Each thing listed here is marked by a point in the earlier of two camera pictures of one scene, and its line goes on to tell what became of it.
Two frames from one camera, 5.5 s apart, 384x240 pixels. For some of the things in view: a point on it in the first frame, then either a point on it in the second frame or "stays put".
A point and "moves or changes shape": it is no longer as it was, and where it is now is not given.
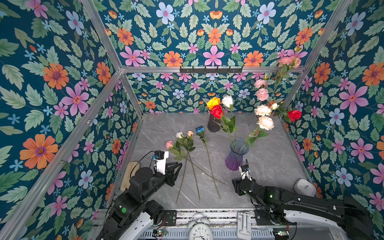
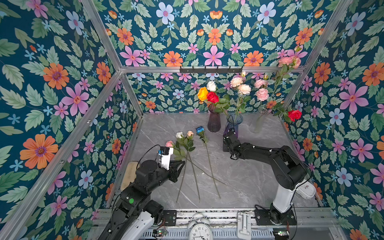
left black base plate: [170, 217] stays put
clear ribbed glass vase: [267, 111] -> [262, 112]
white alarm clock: [200, 229] stays put
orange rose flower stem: [213, 102] -> [202, 94]
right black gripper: [236, 186] -> [225, 143]
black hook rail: [237, 70] stays put
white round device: [303, 187] stays put
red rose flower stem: [291, 115] stays put
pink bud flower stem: [286, 63] stays put
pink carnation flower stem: [262, 91] stays put
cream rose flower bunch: [265, 121] -> [243, 91]
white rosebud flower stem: [227, 101] -> [211, 86]
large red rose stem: [227, 125] -> [221, 104]
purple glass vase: [234, 159] moves or changes shape
